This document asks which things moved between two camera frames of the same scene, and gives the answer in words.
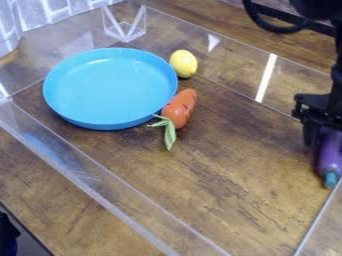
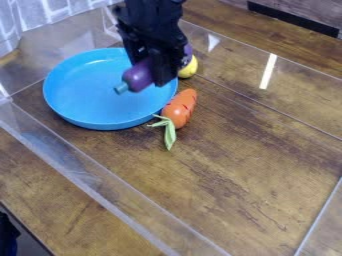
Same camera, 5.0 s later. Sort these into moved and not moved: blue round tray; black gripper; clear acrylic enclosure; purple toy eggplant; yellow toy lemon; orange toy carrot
Moved: purple toy eggplant; black gripper
Not moved: clear acrylic enclosure; blue round tray; yellow toy lemon; orange toy carrot
